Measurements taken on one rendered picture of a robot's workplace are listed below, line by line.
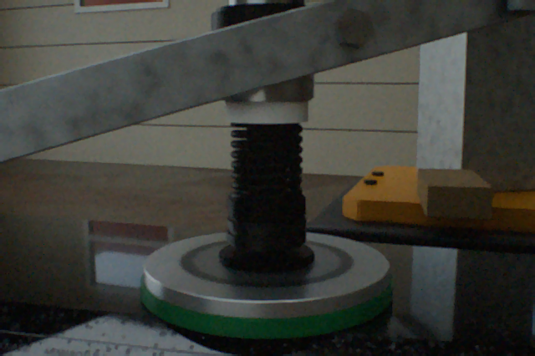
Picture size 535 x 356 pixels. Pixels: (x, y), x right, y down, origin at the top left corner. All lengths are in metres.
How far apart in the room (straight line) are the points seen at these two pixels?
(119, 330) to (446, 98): 0.89
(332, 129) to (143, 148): 2.38
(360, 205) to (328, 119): 5.58
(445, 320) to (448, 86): 0.79
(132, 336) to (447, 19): 0.35
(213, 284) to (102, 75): 0.18
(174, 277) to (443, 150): 0.84
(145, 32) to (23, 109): 7.12
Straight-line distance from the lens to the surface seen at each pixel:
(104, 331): 0.50
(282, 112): 0.49
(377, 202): 1.10
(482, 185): 0.99
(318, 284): 0.47
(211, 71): 0.45
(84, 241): 0.73
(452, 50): 1.23
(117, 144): 7.82
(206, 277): 0.49
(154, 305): 0.49
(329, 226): 1.07
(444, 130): 1.25
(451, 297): 0.55
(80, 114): 0.45
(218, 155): 7.14
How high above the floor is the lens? 0.98
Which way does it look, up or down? 9 degrees down
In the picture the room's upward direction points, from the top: straight up
